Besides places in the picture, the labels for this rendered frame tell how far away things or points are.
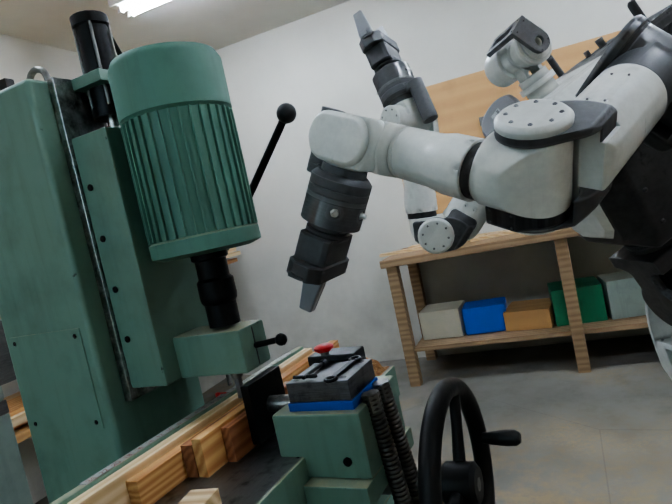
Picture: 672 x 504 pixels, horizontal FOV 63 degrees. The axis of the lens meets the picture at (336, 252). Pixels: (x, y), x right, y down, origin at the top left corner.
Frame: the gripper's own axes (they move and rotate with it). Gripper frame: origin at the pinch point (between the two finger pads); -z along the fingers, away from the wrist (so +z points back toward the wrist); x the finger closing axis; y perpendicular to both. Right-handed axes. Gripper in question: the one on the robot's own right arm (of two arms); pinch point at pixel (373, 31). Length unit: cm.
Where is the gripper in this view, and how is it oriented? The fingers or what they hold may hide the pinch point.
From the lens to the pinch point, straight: 136.0
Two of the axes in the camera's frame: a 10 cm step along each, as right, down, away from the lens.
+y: -7.8, 3.9, 4.9
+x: -5.2, 0.2, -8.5
